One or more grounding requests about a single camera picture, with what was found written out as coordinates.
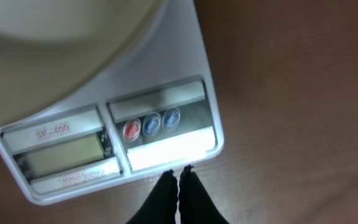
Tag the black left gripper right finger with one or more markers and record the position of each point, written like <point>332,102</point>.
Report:
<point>195,204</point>

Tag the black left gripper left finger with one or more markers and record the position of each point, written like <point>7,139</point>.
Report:
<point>160,206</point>

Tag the white digital kitchen scale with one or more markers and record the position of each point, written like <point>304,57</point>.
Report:
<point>152,110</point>

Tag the cream round bowl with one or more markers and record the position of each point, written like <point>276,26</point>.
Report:
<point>50,48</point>

